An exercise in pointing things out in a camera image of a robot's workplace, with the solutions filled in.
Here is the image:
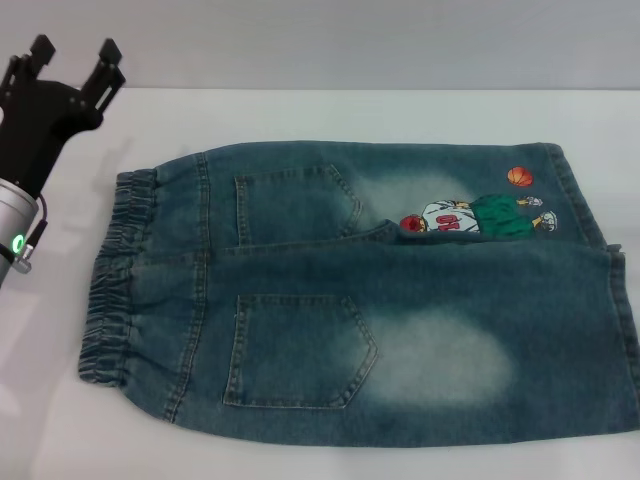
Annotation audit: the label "thin black cable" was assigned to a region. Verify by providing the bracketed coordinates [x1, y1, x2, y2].
[32, 193, 50, 247]

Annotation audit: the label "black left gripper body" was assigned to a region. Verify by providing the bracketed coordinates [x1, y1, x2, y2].
[0, 75, 105, 197]

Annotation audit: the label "blue denim shorts with cartoon print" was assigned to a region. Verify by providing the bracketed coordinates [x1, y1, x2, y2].
[76, 140, 640, 462]

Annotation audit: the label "silver cable connector plug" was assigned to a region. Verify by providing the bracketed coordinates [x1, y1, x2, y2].
[14, 242, 35, 274]

